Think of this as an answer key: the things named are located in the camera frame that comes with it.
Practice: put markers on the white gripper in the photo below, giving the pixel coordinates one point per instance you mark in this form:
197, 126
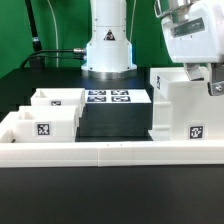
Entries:
194, 33

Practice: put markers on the white drawer cabinet box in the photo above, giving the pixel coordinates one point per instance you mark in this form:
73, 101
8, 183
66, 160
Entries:
183, 109

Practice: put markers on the white front drawer with tag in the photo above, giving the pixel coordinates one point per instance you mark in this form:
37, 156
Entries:
46, 124

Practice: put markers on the white drawer with tag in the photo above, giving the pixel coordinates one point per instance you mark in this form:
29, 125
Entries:
59, 97
46, 124

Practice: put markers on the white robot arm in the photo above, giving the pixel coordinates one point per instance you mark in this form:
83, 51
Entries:
109, 52

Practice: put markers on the white rear drawer with tag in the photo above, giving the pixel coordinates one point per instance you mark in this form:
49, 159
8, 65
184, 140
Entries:
59, 97

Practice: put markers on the white fiducial marker sheet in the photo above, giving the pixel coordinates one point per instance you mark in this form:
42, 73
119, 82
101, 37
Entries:
115, 96

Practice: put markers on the black camera stand pole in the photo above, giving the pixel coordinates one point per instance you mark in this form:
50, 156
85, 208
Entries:
35, 61

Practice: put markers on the white U-shaped border frame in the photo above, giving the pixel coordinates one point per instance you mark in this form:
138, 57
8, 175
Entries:
105, 154

